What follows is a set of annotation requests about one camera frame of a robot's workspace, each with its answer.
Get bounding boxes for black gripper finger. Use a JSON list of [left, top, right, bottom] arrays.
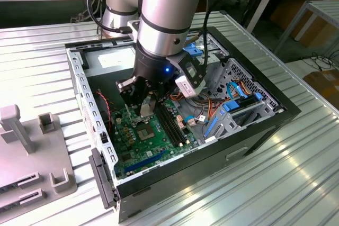
[[150, 76, 175, 102], [115, 76, 148, 112]]

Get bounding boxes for blue expansion slot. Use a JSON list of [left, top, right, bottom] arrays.
[[123, 149, 167, 173]]

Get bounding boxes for green motherboard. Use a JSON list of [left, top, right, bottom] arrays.
[[109, 97, 201, 182]]

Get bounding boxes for blue drive bay latch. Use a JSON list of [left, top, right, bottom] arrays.
[[182, 35, 205, 59]]

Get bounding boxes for CPU socket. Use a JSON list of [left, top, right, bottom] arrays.
[[134, 122, 156, 142]]

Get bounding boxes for orange yellow disk wires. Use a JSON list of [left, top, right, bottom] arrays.
[[236, 78, 255, 96]]

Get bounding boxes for black open PC case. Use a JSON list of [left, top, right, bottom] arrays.
[[64, 26, 302, 223]]

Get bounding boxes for grey parts rack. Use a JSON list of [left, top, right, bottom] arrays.
[[0, 104, 78, 211]]

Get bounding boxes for brown cardboard box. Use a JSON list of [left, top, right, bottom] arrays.
[[270, 0, 336, 49], [303, 69, 339, 110]]

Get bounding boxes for blue carrier rail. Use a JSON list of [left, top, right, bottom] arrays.
[[202, 117, 218, 139]]

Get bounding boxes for orange yellow wire bundle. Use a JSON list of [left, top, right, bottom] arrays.
[[169, 91, 231, 121]]

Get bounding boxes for black RAM slot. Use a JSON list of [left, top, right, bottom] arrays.
[[160, 102, 188, 144], [156, 105, 181, 147]]

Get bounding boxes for blue disk carrier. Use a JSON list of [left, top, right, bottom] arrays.
[[221, 91, 263, 113]]

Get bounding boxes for black plastic case latch strip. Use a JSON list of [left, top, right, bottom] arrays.
[[88, 147, 118, 210]]

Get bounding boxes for white wrist camera black plate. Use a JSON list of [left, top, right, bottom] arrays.
[[166, 52, 209, 99]]

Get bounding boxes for grey optical drive cage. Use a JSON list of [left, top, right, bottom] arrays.
[[185, 32, 230, 92]]

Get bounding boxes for thick black camera cable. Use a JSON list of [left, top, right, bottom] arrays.
[[202, 0, 256, 66], [86, 0, 133, 35]]

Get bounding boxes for blue data wire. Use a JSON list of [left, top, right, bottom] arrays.
[[226, 80, 252, 103]]

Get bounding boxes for perforated grey disk bay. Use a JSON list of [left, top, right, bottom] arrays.
[[202, 57, 287, 142]]

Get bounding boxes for grey metal frame table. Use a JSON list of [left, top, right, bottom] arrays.
[[274, 0, 339, 60]]

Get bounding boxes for grey power supply unit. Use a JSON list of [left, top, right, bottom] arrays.
[[83, 45, 138, 108]]

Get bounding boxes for white plug blue wire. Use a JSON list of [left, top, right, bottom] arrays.
[[183, 114, 207, 128]]

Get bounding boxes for red black fan wire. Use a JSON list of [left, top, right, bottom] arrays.
[[95, 91, 117, 134]]

